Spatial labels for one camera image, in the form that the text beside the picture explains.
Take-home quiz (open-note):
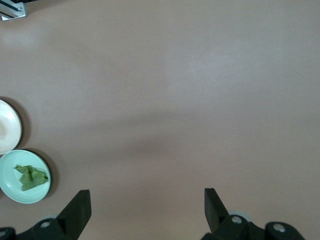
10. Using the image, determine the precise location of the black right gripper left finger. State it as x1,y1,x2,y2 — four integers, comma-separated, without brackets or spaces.
0,189,91,240

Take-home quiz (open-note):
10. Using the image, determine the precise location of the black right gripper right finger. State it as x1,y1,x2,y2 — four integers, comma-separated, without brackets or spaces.
201,187,307,240

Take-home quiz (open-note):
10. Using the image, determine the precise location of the green lettuce leaf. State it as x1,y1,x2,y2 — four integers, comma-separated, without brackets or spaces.
13,164,49,192

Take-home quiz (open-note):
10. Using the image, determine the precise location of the green round plate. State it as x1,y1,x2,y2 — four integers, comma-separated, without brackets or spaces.
0,149,52,205

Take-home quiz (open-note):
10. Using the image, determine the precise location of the beige round plate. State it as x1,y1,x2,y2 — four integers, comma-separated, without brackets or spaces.
0,99,23,155

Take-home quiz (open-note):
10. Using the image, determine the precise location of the aluminium profile bracket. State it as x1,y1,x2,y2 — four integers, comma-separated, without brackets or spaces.
0,0,27,22

